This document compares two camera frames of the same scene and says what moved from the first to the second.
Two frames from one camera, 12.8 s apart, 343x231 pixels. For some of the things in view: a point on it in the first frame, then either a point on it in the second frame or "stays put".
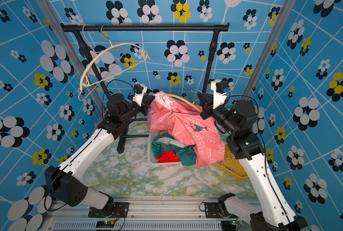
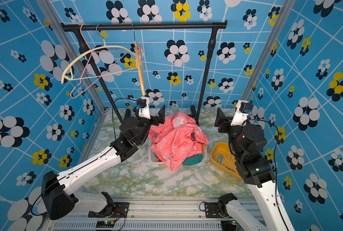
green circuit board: x=105 y=224 stays put
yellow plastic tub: x=230 y=165 stays put
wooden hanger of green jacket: x=97 y=50 → x=63 y=79
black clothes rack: x=79 y=28 stays put
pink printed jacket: x=187 y=123 → x=176 y=136
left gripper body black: x=142 y=108 → x=154 y=121
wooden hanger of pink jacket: x=191 y=105 → x=140 y=59
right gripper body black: x=208 y=113 → x=227 y=127
